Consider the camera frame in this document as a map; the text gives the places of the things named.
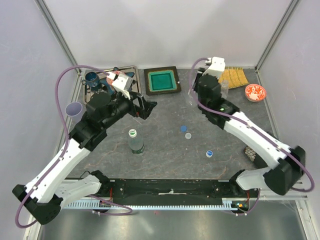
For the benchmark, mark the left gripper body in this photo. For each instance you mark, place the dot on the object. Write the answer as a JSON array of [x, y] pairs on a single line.
[[134, 110]]

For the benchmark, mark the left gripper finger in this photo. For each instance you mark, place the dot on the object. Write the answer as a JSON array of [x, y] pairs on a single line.
[[135, 94], [148, 106]]

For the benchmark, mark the green label plastic bottle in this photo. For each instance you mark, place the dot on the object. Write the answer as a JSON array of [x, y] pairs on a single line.
[[136, 144]]

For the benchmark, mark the blue cap small bottle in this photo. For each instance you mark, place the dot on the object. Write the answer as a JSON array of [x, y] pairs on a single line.
[[190, 99]]

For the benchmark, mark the blue white Pocari cap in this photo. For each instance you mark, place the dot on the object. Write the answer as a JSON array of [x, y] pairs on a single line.
[[209, 153]]

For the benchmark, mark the white cap clear bottle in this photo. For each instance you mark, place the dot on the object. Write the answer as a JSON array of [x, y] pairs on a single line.
[[224, 88]]

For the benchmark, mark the white green Cestbon cap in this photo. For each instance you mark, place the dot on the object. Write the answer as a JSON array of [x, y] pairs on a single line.
[[132, 133]]

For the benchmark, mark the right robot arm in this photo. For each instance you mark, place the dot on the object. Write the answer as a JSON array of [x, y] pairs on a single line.
[[284, 165]]

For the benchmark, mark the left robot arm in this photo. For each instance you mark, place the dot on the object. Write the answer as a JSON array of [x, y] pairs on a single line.
[[44, 196]]

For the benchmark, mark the red patterned bowl on tray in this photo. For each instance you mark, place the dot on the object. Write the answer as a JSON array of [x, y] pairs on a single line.
[[113, 75]]

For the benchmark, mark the blue star shaped dish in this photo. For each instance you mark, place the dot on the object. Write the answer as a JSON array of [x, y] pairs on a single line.
[[104, 82]]

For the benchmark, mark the green square plate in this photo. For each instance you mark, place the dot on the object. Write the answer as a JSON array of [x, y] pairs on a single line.
[[161, 80]]

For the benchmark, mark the dark blue mug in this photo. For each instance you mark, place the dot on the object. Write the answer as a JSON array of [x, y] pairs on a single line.
[[92, 80]]

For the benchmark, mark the metal tray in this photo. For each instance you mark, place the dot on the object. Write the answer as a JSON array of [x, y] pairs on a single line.
[[131, 70]]

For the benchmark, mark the purple plastic cup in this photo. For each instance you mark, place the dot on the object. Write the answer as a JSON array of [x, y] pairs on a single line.
[[74, 109]]

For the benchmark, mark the yellow bamboo pattern plate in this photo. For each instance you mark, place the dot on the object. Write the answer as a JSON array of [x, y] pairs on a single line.
[[235, 76]]

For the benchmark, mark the orange white floral bowl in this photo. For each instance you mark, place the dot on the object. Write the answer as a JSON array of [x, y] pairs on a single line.
[[255, 92]]

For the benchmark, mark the dark floral square plate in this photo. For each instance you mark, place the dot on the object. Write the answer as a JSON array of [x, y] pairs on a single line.
[[254, 158]]

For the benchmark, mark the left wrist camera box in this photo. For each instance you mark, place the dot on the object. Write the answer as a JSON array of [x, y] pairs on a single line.
[[123, 84]]

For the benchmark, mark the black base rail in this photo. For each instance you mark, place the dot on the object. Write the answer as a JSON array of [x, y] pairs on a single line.
[[172, 191]]

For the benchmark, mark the white cable duct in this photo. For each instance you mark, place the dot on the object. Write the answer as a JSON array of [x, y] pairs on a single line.
[[95, 204]]

